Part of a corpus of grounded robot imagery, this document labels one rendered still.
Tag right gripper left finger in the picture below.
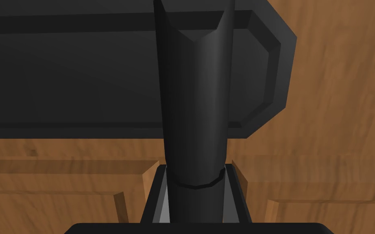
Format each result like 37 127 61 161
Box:
140 164 172 224

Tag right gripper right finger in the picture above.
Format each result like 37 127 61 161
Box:
222 164 253 224

